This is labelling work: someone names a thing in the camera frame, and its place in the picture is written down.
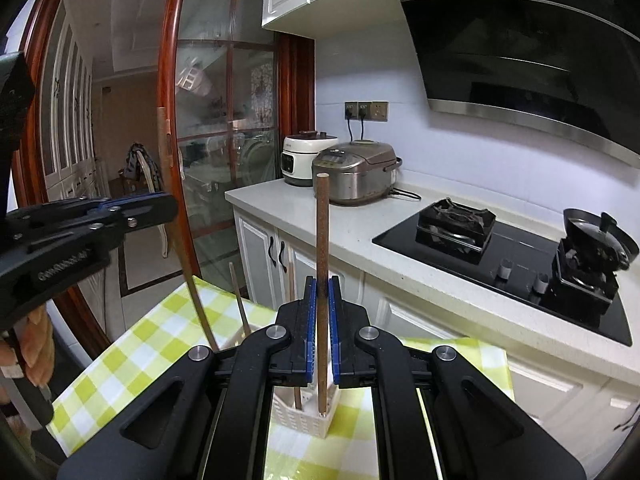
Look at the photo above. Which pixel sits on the ornate white chair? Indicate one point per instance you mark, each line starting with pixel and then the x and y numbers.
pixel 161 240

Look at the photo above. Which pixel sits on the green white checked tablecloth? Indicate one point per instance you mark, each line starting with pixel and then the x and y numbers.
pixel 150 340

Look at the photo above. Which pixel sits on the brown silver rice cooker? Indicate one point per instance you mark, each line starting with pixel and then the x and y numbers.
pixel 355 170

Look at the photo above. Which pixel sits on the black glass range hood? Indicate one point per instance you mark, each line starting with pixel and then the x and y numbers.
pixel 500 60

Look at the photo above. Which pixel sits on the wall power socket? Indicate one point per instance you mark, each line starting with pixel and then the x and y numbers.
pixel 377 111

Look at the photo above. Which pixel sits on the dark cloth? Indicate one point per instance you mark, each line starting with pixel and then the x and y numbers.
pixel 135 165

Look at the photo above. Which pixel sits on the red wooden door frame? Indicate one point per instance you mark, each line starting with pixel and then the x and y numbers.
pixel 82 315

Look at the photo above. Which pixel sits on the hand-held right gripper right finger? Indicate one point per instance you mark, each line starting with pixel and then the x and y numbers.
pixel 334 340

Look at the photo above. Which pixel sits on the white display cabinet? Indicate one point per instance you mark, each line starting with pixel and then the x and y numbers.
pixel 70 110

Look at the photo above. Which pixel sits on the white plastic utensil basket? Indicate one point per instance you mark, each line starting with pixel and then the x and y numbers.
pixel 305 417

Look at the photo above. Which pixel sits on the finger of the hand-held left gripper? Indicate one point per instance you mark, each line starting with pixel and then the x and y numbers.
pixel 75 207
pixel 150 210

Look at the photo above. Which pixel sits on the black burner grate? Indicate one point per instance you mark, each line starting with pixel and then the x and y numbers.
pixel 455 225
pixel 580 280

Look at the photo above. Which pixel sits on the black wok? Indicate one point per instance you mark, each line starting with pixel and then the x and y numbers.
pixel 595 240

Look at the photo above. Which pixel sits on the person's left hand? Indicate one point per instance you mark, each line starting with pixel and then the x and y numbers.
pixel 37 345

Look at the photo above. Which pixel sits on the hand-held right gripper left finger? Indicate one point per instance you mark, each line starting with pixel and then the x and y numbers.
pixel 311 340

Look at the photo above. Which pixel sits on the brown wooden chopstick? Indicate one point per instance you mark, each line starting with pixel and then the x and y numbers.
pixel 239 300
pixel 197 300
pixel 322 235
pixel 290 285

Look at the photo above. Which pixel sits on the white electric pressure cooker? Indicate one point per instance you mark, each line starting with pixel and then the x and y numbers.
pixel 300 160

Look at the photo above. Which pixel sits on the black glass gas hob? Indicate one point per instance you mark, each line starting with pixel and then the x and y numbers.
pixel 515 255

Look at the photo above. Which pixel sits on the sliding glass door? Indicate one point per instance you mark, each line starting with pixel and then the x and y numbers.
pixel 225 110

